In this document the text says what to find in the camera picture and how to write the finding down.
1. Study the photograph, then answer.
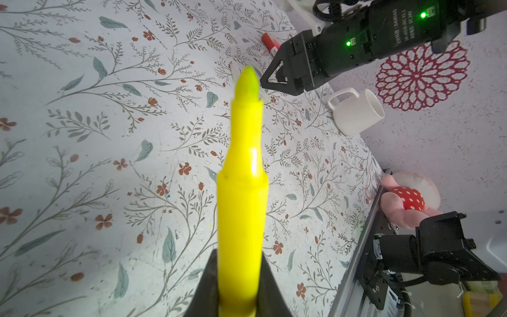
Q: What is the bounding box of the pink plush toy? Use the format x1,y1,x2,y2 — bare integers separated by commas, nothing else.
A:
380,172,442,229

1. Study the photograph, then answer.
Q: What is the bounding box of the yellow highlighter pen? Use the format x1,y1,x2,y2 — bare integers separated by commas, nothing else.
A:
217,66,269,316

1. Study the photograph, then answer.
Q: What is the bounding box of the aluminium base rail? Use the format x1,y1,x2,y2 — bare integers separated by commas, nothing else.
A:
328,186,404,316

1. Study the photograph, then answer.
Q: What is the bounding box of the white ceramic mug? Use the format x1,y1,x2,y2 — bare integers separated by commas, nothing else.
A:
327,88,385,136

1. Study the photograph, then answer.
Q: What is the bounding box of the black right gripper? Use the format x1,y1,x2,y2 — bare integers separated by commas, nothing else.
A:
260,1,506,95

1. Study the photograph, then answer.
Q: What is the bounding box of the white red marker pen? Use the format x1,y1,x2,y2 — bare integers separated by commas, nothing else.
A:
261,32,281,56

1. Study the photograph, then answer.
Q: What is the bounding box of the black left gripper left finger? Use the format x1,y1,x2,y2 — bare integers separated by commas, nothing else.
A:
184,250,219,317

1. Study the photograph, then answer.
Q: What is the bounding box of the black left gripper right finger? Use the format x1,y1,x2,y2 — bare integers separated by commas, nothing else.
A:
256,254,292,317

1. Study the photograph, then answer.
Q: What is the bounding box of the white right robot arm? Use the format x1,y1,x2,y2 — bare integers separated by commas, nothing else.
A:
261,1,506,285

